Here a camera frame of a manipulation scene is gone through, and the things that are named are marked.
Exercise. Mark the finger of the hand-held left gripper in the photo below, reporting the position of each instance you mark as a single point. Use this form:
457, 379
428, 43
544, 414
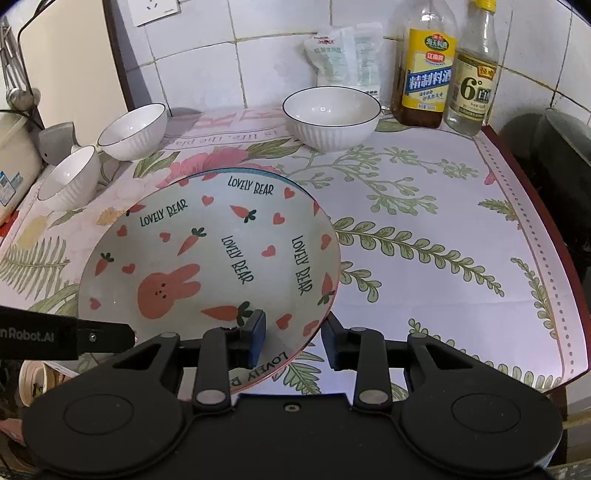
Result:
106, 338

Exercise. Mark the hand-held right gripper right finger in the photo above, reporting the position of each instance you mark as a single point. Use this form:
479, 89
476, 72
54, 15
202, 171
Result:
333, 344

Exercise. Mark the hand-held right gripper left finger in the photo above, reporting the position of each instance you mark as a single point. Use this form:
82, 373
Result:
256, 337

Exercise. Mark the bunny print plate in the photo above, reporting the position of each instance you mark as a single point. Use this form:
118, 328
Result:
207, 258

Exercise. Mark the white ribbed bowl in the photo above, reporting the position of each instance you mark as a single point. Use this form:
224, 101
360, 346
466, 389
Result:
69, 182
134, 134
330, 117

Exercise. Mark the beige patterned cup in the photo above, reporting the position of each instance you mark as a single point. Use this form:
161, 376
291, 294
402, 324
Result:
41, 381

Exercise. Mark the floral tablecloth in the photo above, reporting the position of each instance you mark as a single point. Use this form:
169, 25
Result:
415, 198

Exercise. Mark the cream rice cooker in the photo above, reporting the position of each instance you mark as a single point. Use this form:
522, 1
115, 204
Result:
16, 166

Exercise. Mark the hanging metal ladle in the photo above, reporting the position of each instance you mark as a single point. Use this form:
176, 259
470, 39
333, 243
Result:
21, 94

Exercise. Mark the cream cutting board black rim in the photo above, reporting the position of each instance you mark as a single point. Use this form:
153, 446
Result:
78, 64

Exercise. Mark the cooking wine bottle yellow label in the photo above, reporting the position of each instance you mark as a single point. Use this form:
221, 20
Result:
422, 78

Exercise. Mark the clear vinegar bottle yellow cap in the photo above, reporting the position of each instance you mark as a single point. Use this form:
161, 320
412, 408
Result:
473, 83

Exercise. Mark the black lidded wok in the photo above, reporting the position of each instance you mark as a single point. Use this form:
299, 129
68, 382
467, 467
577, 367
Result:
554, 138

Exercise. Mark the white wall socket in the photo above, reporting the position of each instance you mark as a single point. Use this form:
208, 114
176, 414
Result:
154, 11

